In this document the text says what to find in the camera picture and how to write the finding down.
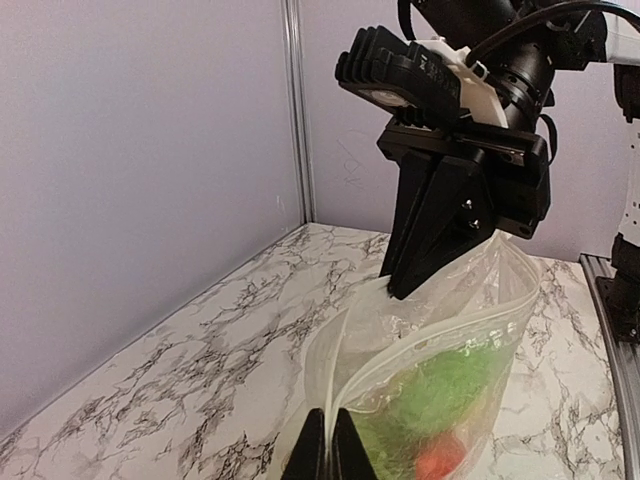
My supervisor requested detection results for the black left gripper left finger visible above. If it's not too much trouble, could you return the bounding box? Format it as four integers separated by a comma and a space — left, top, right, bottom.
280, 408, 329, 480

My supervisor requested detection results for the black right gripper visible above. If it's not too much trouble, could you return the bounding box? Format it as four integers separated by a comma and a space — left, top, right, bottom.
377, 120, 551, 300

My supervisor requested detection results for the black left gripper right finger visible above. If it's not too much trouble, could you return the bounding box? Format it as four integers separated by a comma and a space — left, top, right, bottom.
330, 408, 377, 480

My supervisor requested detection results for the clear polka dot zip bag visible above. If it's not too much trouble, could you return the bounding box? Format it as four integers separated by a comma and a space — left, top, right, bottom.
268, 233, 541, 479

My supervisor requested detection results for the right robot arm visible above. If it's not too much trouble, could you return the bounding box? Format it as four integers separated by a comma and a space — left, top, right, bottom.
383, 1, 639, 343

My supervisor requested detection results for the fake red pepper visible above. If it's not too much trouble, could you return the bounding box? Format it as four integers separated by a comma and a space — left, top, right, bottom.
415, 432, 467, 480

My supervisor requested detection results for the fake green lettuce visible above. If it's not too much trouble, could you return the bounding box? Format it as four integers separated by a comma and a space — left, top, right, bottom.
348, 344, 514, 479

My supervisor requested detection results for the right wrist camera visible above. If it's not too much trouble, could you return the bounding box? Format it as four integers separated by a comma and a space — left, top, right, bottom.
335, 26, 508, 129

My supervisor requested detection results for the right aluminium frame post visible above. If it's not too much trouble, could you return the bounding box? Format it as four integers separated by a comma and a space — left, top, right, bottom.
280, 0, 317, 224

